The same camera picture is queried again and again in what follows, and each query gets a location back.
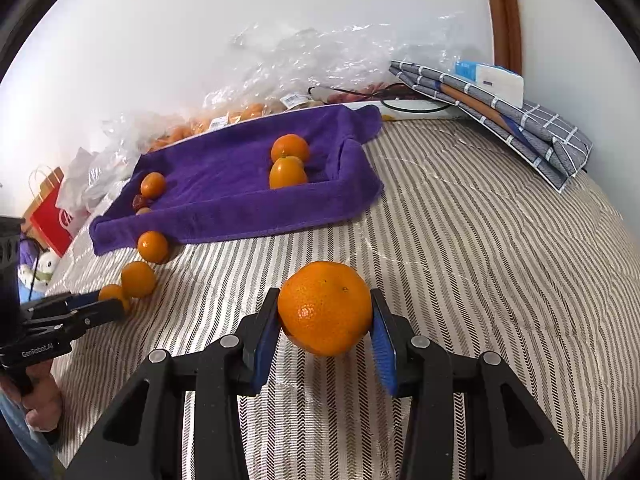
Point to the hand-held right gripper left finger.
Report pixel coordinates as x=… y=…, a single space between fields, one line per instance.
x=265 y=345

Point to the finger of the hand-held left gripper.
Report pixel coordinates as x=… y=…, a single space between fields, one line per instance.
x=85 y=299
x=100 y=312

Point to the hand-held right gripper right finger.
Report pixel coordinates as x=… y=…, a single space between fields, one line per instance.
x=382 y=355

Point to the large orange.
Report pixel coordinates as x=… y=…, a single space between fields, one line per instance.
x=325 y=307

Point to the small beige fruit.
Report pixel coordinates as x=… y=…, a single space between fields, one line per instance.
x=144 y=211

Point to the small red jujube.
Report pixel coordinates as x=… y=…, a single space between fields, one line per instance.
x=139 y=201

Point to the purple towel-lined tray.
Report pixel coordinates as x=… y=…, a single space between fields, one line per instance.
x=225 y=195

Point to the oval orange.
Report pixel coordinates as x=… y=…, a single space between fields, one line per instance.
x=287 y=175

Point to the person's left hand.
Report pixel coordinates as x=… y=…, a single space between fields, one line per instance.
x=45 y=400

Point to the white plush toy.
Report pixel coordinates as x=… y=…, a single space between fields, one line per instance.
x=40 y=270

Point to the red paper bag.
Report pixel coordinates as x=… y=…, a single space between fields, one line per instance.
x=50 y=220

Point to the striped mattress pad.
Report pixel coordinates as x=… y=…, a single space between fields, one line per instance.
x=475 y=285

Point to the white plastic bag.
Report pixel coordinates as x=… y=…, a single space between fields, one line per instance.
x=87 y=180

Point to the crumpled clear plastic bag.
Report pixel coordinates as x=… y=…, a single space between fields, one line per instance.
x=127 y=135

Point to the clear plastic bag of oranges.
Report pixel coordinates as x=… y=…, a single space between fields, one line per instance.
x=260 y=90

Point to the checked grey folded cloth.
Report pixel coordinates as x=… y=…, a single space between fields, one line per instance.
x=530 y=135

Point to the blue and white tissue box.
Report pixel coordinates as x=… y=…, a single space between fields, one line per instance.
x=492 y=80

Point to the brown wooden door frame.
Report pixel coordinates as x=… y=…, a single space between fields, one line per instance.
x=505 y=15

